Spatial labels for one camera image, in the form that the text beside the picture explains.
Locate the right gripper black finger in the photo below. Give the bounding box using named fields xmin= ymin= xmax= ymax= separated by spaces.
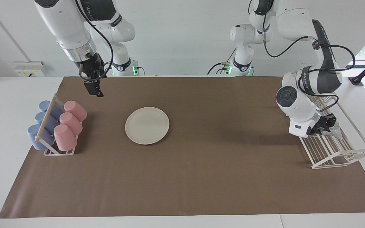
xmin=84 ymin=79 xmax=104 ymax=98

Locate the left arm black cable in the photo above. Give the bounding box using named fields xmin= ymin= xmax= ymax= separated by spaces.
xmin=248 ymin=0 xmax=356 ymax=111

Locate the white wire dish rack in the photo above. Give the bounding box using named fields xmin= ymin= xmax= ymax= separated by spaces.
xmin=299 ymin=94 xmax=365 ymax=170

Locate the white round plate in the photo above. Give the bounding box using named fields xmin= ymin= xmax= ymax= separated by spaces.
xmin=125 ymin=107 xmax=170 ymax=145

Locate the brown paper table mat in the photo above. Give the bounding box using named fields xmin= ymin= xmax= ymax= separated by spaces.
xmin=0 ymin=76 xmax=365 ymax=219

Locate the white wall power socket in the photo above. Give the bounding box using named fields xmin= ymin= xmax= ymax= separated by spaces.
xmin=14 ymin=61 xmax=47 ymax=77

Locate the blue plastic cup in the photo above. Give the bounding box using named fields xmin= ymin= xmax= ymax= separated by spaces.
xmin=35 ymin=111 xmax=59 ymax=133
xmin=27 ymin=124 xmax=55 ymax=151
xmin=39 ymin=100 xmax=63 ymax=121

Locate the pink plastic cup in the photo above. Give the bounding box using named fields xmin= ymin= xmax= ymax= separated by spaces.
xmin=54 ymin=124 xmax=78 ymax=151
xmin=64 ymin=100 xmax=87 ymax=122
xmin=59 ymin=112 xmax=83 ymax=136

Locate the wooden cup holder rack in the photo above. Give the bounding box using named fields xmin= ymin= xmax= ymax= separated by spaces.
xmin=35 ymin=94 xmax=83 ymax=156

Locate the silver mesh sponge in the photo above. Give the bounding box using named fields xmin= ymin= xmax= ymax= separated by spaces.
xmin=323 ymin=123 xmax=343 ymax=140

